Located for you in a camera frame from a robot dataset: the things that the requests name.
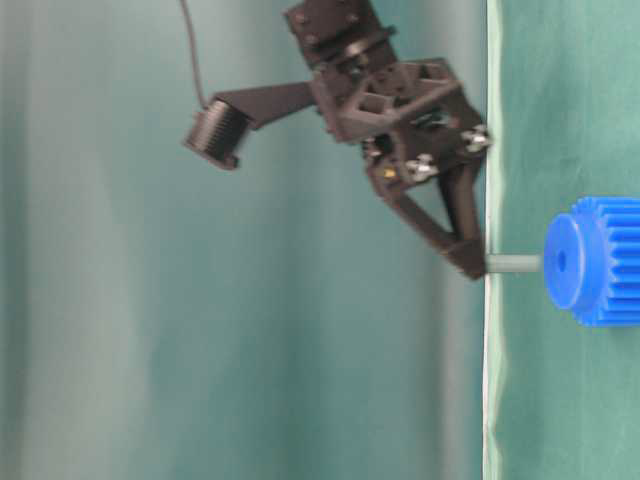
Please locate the green table cloth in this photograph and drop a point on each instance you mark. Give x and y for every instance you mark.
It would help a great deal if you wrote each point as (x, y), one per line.
(561, 400)

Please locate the grey metal shaft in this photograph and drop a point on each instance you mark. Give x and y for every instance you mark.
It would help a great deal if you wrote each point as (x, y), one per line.
(513, 263)

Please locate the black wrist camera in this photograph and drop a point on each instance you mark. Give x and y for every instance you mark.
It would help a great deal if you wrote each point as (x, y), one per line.
(217, 133)

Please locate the blue plastic gear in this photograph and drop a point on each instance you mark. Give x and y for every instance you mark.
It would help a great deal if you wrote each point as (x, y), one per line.
(591, 261)

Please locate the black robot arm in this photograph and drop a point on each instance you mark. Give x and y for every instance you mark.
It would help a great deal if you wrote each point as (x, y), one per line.
(348, 36)

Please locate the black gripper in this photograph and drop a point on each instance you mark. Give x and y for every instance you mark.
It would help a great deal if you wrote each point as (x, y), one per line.
(414, 117)

